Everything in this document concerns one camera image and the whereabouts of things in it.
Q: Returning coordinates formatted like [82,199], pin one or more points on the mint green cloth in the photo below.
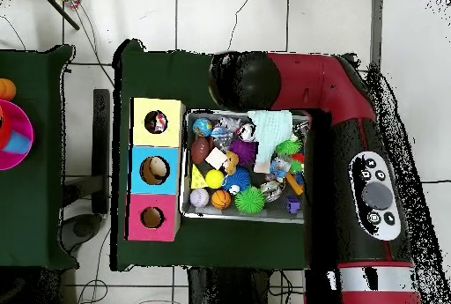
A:
[271,131]

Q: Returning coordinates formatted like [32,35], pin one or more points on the colourful knotted fabric toy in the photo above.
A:
[161,120]

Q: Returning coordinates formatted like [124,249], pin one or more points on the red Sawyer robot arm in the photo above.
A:
[334,85]

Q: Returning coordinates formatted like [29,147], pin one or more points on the wooden box with three holes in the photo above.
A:
[172,177]

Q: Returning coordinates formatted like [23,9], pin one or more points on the shallow mesh bin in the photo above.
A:
[218,214]

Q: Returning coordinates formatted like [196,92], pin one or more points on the brown football toy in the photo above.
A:
[200,150]

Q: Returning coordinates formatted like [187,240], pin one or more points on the smooth yellow ball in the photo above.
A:
[215,179]

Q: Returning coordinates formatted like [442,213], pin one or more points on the blue spiky ball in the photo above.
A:
[239,177]

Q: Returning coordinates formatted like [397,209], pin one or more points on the blue globe ball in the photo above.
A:
[202,126]

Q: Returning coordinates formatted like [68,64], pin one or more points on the orange basketball toy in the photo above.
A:
[221,199]

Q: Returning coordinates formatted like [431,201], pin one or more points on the white baseball toy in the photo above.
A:
[199,197]

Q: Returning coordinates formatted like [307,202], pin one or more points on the small green spiky ball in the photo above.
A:
[249,200]

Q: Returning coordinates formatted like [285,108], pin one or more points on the large green spiky eyed ball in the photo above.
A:
[288,147]

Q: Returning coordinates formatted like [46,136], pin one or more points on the dark green side tablecloth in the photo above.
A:
[35,194]

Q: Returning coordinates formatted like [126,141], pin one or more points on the pink bowl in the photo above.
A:
[21,156]

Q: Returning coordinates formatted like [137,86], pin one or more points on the black rod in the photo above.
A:
[60,9]

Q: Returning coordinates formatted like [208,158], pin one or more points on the orange ball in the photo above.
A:
[7,89]

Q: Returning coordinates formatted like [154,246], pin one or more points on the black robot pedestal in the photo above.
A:
[225,288]

